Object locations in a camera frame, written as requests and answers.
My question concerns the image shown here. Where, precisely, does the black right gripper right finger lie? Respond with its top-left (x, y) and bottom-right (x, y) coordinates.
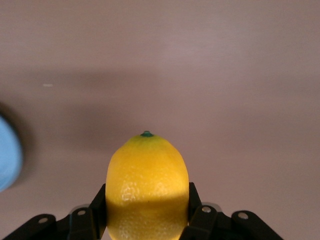
top-left (179, 181), bottom-right (286, 240)

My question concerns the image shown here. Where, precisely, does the brown table cover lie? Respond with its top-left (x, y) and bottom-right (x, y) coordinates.
top-left (0, 0), bottom-right (320, 240)

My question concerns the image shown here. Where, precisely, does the blue plate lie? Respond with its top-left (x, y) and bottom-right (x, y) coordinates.
top-left (0, 101), bottom-right (24, 193)

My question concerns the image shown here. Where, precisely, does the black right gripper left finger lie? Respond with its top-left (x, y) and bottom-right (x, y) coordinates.
top-left (0, 183), bottom-right (109, 240)

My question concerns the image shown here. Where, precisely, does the yellow lemon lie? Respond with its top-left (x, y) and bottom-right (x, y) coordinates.
top-left (106, 130), bottom-right (190, 240)

